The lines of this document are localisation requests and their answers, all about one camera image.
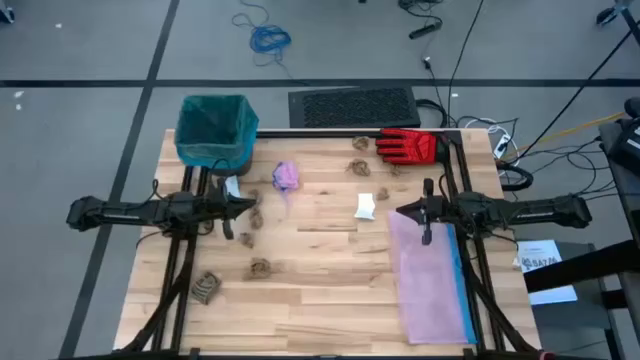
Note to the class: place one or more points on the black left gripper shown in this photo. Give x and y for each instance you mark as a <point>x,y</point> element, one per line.
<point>220,209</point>

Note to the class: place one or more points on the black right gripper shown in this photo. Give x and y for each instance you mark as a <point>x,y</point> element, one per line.
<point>437,210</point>

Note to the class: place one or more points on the pink plastic wad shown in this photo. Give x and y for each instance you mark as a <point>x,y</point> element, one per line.
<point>286,176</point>

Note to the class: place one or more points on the pink plastic trash bag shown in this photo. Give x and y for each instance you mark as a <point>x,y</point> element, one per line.
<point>430,280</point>

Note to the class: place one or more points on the blue plastic trash bag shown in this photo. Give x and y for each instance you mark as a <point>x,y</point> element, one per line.
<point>215,125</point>

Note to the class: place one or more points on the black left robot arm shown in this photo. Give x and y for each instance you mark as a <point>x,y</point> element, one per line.
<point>125,212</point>

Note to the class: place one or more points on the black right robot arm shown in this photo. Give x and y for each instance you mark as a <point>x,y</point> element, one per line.
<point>525,212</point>

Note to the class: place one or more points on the red work glove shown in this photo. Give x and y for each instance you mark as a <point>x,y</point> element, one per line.
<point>407,146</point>

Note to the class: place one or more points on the white power strip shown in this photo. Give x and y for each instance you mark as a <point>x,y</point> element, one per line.
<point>501,146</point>

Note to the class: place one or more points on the black perforated computer case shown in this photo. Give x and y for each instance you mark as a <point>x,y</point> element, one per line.
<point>355,107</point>

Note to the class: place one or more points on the white printed paper sheet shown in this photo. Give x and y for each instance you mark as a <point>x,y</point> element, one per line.
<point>542,252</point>

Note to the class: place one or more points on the black side table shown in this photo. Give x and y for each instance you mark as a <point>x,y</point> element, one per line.
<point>600,265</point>

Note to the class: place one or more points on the black wheeled stand base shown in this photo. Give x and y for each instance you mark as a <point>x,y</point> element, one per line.
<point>607,16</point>

